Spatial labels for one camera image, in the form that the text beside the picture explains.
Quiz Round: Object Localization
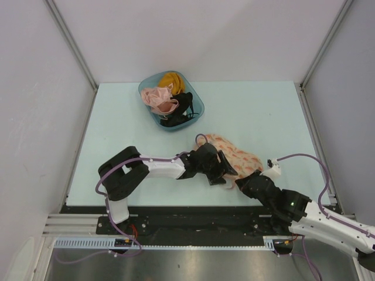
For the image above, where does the grey slotted cable duct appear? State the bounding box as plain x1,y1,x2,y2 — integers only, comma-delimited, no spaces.
53,236,294,251

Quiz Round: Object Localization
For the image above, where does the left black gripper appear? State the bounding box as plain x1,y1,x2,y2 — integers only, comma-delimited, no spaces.
197,150,237,185

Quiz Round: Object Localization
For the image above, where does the mustard yellow garment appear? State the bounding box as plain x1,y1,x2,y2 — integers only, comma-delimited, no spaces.
158,72,186,95

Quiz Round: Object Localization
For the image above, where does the aluminium rail beam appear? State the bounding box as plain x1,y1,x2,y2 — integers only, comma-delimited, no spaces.
42,213,361,237

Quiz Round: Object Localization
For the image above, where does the teal plastic basin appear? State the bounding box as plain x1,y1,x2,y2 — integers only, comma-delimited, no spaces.
138,71,204,132

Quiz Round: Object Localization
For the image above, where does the floral mesh laundry bag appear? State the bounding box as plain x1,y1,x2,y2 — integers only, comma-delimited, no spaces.
194,133,264,190

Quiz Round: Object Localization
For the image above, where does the purple cable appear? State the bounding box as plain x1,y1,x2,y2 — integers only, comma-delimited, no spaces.
55,133,210,264
277,153,375,281

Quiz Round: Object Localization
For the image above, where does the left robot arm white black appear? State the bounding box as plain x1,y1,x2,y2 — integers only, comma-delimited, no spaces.
96,143,238,234

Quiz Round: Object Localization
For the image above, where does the right aluminium frame post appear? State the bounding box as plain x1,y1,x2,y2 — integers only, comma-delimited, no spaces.
299,0,355,88

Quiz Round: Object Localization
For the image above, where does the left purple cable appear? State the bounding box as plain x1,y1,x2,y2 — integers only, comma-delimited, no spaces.
55,133,210,264

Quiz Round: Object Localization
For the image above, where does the black bra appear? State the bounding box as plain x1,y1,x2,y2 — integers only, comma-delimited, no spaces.
159,92,203,131

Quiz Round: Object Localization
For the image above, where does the pink bra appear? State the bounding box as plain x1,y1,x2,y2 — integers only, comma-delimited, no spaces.
141,87,179,116

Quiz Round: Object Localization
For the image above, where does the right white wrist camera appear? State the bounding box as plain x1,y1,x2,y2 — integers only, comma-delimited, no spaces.
261,158,281,180

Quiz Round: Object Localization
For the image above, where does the aluminium frame post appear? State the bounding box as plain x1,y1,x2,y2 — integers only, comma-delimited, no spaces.
299,0,355,88
43,0,98,91

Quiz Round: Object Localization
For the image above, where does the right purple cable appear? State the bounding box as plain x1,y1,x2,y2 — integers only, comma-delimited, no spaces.
277,153,375,281

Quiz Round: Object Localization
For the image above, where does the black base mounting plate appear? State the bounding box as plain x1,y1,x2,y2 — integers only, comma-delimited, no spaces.
60,205,299,247

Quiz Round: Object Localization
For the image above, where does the left aluminium frame post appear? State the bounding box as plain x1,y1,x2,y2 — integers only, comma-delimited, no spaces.
43,0,98,91

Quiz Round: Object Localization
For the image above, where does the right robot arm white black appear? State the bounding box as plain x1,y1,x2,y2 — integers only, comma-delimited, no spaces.
236,170,374,272

